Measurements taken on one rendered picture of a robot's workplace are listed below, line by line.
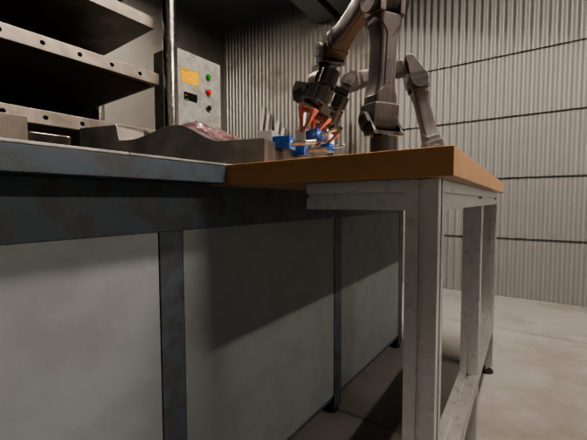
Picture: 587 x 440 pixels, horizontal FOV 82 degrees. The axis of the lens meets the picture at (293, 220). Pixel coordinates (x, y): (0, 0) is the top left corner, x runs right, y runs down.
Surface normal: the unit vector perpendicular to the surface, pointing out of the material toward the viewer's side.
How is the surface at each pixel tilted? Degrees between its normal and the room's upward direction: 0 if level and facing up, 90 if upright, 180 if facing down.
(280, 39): 90
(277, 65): 90
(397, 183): 90
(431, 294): 90
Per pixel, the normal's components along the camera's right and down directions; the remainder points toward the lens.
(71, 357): 0.81, 0.03
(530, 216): -0.56, 0.04
